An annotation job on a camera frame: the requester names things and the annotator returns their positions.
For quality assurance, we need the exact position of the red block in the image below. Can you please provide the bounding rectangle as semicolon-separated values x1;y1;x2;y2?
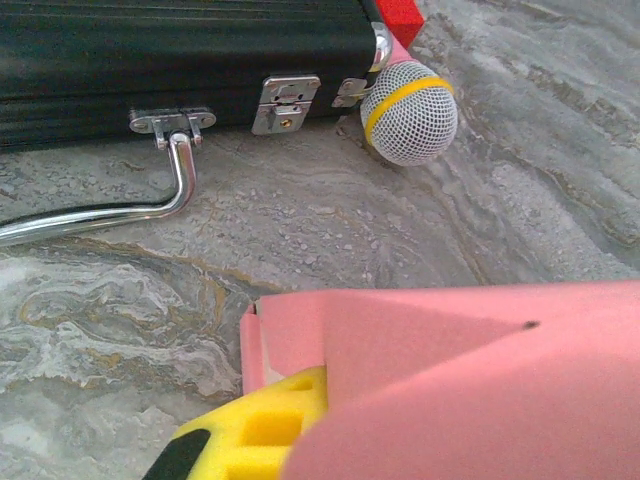
374;0;426;49

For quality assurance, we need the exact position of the black ribbed carrying case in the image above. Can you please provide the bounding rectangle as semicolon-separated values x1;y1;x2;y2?
0;0;394;249

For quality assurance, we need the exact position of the pink microphone with mesh head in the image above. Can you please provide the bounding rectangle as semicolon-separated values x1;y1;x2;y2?
359;39;459;167

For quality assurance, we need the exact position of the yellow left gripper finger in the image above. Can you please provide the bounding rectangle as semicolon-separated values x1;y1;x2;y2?
142;364;329;480

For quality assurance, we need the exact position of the pink paper box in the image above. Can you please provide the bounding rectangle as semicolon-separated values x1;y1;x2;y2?
239;279;640;480

